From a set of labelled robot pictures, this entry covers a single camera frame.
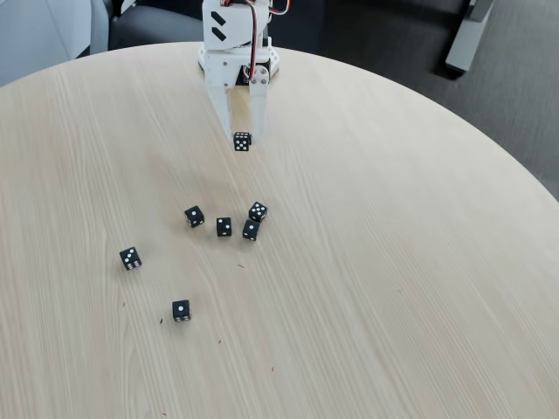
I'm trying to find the dark grey chair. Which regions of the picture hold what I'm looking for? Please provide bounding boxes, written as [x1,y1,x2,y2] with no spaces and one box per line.
[107,3,205,52]

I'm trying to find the dark upholstered bench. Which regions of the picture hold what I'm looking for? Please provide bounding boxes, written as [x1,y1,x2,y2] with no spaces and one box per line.
[279,0,465,80]

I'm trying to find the white cabinet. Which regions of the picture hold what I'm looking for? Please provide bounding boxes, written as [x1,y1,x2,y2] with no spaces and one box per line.
[0,0,110,87]

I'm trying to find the grey table leg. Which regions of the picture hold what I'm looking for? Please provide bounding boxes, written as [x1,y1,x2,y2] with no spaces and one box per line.
[445,0,495,73]

